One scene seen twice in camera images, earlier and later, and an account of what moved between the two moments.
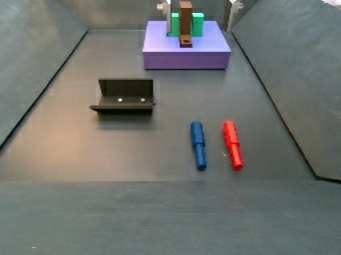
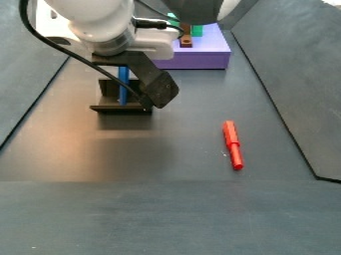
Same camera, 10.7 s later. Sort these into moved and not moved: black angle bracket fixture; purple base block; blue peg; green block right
Moved: blue peg
Not moved: purple base block; black angle bracket fixture; green block right
